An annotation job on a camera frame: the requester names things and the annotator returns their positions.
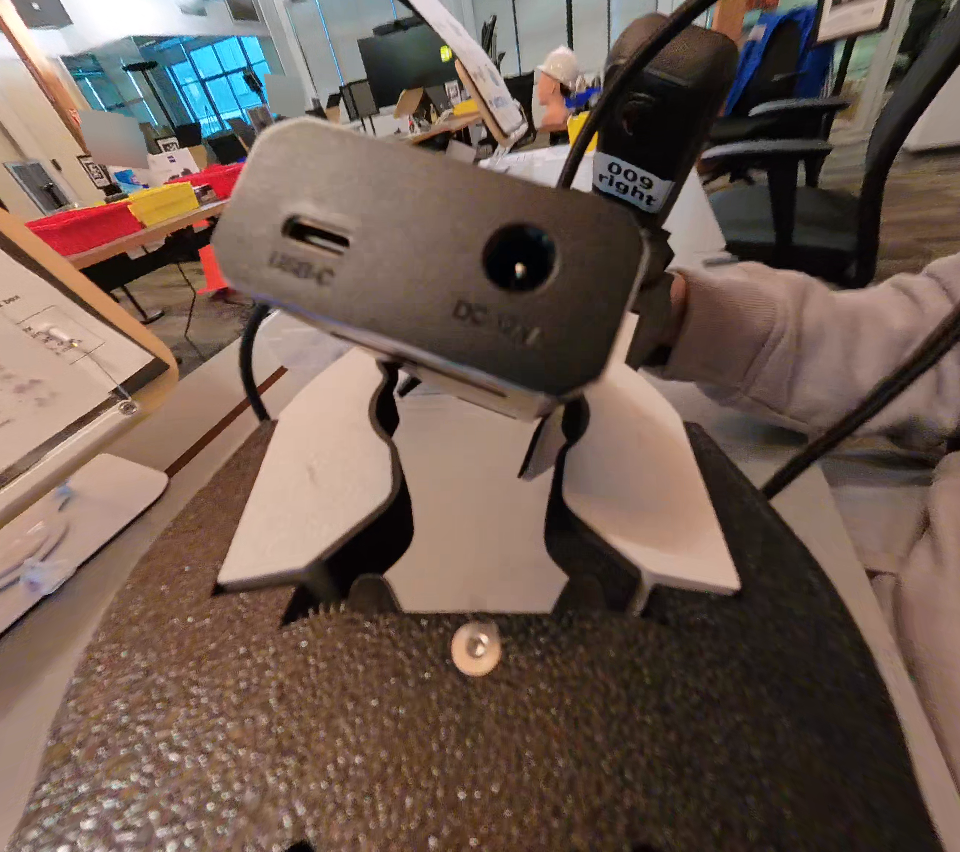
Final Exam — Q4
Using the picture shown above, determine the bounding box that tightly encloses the mannequin head with hard hat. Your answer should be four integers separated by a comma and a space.
534, 45, 601, 133

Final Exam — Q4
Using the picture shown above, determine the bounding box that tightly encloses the person's right hand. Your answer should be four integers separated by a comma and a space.
667, 270, 691, 345

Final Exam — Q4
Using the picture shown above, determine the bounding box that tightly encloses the white desk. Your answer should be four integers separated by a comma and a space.
0, 312, 946, 852

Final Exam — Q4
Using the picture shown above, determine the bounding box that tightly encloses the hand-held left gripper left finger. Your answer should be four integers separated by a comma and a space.
216, 349, 417, 598

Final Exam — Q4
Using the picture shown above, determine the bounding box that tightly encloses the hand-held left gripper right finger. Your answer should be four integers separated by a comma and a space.
546, 357, 744, 615

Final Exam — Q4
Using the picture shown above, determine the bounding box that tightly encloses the black office chair with armrests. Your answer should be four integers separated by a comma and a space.
701, 94, 864, 268

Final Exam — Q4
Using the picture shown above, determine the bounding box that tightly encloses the white printed card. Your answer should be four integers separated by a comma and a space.
382, 0, 528, 141

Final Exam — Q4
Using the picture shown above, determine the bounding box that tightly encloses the black power cable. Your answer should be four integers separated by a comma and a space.
556, 0, 960, 501

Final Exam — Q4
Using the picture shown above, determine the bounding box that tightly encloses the person's right forearm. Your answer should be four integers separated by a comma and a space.
660, 252, 960, 452

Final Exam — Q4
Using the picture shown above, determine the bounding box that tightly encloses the blue jacket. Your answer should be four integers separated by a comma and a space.
738, 8, 835, 118

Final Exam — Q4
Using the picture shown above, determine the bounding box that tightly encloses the person's torso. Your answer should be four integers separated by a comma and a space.
862, 447, 960, 786

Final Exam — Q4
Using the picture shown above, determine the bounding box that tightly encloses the large paned window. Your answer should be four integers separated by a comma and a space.
60, 34, 271, 118

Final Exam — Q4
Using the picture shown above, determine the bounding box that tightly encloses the wooden clipboard with papers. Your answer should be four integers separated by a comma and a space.
0, 207, 181, 516

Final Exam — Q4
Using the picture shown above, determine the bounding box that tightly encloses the red plastic bin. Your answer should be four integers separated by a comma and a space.
26, 199, 144, 257
191, 163, 245, 201

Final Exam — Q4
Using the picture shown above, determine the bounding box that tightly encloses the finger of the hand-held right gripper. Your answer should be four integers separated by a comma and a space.
519, 408, 571, 482

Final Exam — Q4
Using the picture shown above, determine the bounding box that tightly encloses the black usb hub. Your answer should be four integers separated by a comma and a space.
212, 117, 650, 422

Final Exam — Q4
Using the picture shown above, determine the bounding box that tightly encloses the black monitor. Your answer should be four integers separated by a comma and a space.
357, 25, 460, 107

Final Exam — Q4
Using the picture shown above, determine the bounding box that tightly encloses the wooden work table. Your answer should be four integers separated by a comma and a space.
67, 199, 226, 321

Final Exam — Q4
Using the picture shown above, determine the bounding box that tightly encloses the yellow plastic bin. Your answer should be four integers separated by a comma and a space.
127, 183, 200, 227

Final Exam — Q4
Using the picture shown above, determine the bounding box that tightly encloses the white cardboard box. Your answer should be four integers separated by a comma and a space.
146, 150, 198, 184

